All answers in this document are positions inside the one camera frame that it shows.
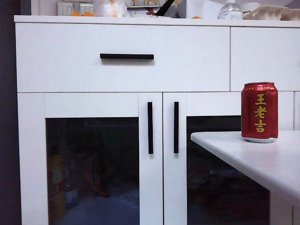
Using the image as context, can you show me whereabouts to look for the black drawer bar handle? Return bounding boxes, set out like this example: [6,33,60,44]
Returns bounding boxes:
[100,53,155,60]

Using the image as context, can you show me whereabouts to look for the white box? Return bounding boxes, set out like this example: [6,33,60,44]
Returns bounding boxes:
[186,0,225,19]

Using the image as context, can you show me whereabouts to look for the red herbal tea can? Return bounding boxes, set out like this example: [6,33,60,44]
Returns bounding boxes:
[241,82,279,143]

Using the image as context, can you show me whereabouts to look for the black kitchen utensil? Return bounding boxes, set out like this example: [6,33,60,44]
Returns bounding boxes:
[156,0,176,16]

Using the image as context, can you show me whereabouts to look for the wide white drawer front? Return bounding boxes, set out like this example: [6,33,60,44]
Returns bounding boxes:
[15,23,231,93]

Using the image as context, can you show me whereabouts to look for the white cabinet body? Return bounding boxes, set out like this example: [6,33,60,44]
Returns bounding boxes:
[13,15,300,225]

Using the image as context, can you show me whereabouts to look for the black door bar handle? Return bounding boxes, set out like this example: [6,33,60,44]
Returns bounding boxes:
[147,101,154,155]
[173,101,180,154]

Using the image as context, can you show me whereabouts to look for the white enamel tray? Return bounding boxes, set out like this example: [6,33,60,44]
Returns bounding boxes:
[127,6,162,17]

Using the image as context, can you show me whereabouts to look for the yellow detergent bottle green cap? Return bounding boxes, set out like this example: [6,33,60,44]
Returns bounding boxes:
[48,153,67,221]

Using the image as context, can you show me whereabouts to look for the translucent plastic bag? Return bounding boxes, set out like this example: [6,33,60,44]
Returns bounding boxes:
[93,0,130,17]

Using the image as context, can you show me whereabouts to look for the white wall switch panel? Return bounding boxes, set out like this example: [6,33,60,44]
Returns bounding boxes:
[57,2,73,16]
[79,2,94,15]

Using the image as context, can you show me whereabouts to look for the clear plastic water bottle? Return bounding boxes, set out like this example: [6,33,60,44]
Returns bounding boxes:
[217,0,243,20]

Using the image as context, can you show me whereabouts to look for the white glass cabinet door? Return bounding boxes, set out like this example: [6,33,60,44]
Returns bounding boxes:
[163,92,295,225]
[17,92,163,225]

